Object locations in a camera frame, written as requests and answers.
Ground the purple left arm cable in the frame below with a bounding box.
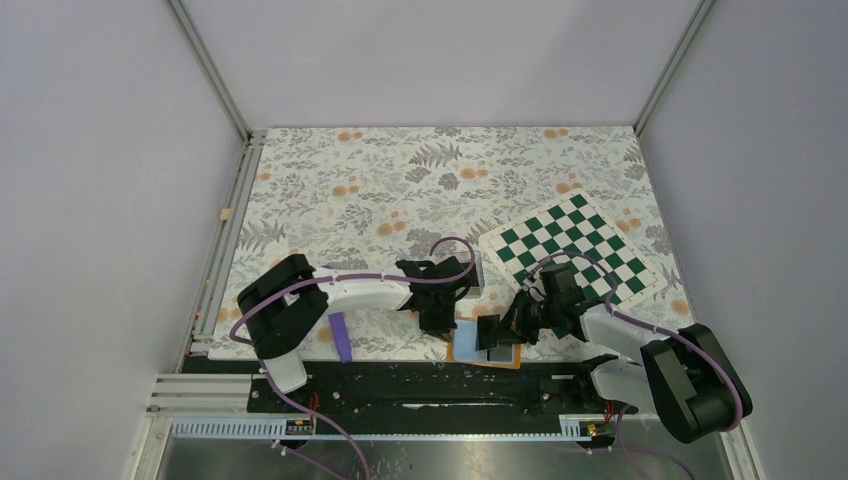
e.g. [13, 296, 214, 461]
[228, 236, 478, 478]

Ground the orange leather card holder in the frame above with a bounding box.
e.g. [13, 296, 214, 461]
[446, 319, 521, 370]

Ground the clear acrylic card box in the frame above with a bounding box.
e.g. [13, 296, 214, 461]
[395, 253, 485, 301]

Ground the floral patterned table mat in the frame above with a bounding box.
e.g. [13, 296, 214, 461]
[193, 126, 693, 360]

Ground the green white chessboard mat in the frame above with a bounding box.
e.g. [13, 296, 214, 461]
[478, 189, 669, 342]

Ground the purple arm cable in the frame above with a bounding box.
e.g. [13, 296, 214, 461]
[529, 250, 747, 478]
[228, 236, 478, 478]

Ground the right aluminium frame post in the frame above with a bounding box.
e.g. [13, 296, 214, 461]
[633, 0, 717, 138]

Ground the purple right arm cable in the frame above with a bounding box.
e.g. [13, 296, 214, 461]
[529, 250, 747, 478]

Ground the left aluminium frame post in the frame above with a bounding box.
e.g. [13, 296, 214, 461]
[163, 0, 253, 143]

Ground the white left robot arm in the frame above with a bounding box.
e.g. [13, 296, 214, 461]
[230, 254, 481, 411]

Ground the purple marker pen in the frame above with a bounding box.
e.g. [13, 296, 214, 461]
[328, 312, 353, 364]

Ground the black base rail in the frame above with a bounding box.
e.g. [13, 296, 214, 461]
[182, 356, 710, 439]

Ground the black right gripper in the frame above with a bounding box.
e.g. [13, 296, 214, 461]
[487, 289, 561, 346]

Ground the aluminium frame post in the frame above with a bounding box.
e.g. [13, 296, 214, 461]
[163, 0, 253, 143]
[633, 0, 717, 138]

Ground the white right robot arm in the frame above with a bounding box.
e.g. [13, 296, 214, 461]
[476, 264, 753, 443]

